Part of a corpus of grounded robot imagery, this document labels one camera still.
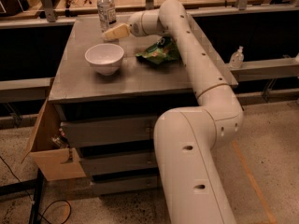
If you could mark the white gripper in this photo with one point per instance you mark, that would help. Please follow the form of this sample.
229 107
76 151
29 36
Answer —
135 25

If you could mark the clear plastic water bottle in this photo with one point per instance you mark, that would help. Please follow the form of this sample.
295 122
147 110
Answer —
107 13

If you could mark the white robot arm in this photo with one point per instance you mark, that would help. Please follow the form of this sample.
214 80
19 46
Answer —
184 137

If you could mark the small sanitizer pump bottle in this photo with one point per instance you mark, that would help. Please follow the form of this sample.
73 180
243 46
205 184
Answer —
237 58

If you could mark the white ceramic bowl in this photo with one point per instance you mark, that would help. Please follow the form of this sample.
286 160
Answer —
105 59

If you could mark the green chip bag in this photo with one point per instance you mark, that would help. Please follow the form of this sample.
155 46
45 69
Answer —
163 51

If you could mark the grey drawer cabinet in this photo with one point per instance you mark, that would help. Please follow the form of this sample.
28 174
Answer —
137 89

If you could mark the top grey drawer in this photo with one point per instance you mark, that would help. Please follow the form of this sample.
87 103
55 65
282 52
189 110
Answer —
106 131

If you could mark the grey drawer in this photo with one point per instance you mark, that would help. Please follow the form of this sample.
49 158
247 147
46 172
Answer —
119 162
126 184
106 131

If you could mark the cardboard box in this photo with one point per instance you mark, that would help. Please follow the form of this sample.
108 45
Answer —
54 157

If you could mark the middle grey drawer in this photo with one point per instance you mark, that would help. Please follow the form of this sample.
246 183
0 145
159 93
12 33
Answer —
119 162

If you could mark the bottom grey drawer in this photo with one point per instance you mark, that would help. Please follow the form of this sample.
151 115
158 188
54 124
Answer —
126 184

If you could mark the black metal floor stand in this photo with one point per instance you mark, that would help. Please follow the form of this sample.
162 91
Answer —
36 185

